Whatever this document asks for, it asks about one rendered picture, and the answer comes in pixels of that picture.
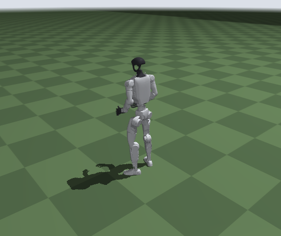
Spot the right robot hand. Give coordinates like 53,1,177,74
131,103,146,108

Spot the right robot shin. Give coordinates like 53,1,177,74
144,135,152,161

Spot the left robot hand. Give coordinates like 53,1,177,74
116,106,122,116

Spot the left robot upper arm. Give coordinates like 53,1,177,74
125,79,134,105

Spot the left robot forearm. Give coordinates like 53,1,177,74
121,99,131,113

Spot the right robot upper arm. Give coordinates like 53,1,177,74
149,75,158,97

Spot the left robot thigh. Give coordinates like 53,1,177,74
127,115,141,149

